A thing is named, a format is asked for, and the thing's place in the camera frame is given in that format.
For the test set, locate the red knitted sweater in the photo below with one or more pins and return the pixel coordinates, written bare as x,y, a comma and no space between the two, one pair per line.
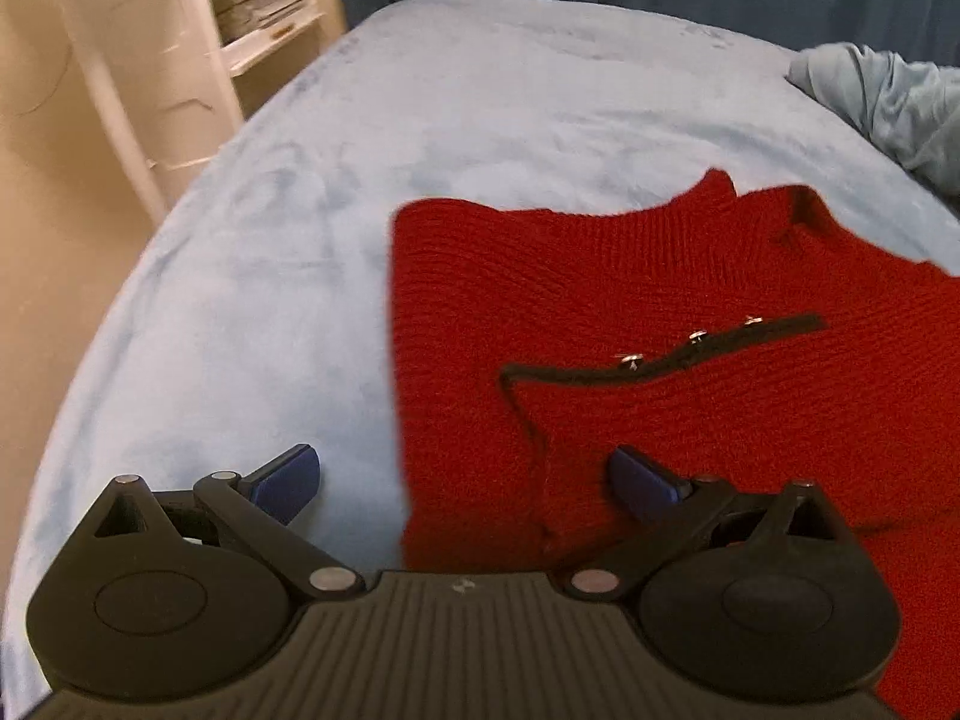
675,360

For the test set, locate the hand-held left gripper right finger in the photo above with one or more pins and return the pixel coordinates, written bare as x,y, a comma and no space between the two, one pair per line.
637,481

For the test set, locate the white shelf unit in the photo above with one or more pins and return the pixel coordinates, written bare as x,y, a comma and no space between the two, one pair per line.
195,37

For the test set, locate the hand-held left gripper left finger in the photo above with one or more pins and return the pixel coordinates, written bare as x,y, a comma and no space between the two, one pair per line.
289,478

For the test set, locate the crumpled light blue cloth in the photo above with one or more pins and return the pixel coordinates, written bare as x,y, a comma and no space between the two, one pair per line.
885,101

